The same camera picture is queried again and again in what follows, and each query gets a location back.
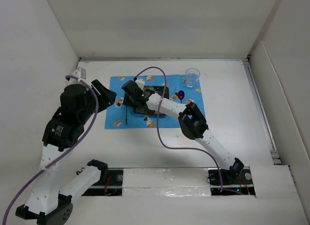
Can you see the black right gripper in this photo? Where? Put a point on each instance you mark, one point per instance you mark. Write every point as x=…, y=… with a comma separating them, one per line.
x=126, y=101

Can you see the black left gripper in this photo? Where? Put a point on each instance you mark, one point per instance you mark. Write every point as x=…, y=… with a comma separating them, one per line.
x=106, y=97

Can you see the black floral square plate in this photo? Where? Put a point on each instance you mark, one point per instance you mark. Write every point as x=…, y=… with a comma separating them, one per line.
x=156, y=89

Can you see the purple iridescent spoon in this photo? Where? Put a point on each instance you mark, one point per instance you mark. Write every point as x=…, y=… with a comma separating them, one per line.
x=181, y=95

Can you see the blue space-print cloth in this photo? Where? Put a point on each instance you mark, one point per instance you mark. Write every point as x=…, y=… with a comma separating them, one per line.
x=115, y=118

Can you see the clear plastic cup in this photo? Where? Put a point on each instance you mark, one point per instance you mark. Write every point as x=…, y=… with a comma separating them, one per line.
x=192, y=77

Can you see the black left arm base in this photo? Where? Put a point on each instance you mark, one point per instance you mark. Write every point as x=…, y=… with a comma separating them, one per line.
x=111, y=186

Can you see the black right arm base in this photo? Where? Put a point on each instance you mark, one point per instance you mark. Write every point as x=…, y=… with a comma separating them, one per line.
x=243, y=185

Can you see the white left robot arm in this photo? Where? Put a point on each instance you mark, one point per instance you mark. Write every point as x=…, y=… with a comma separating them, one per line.
x=49, y=203

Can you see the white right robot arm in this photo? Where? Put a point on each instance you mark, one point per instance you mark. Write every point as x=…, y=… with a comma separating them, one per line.
x=191, y=120

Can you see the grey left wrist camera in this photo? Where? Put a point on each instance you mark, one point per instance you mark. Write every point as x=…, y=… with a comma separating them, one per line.
x=80, y=73

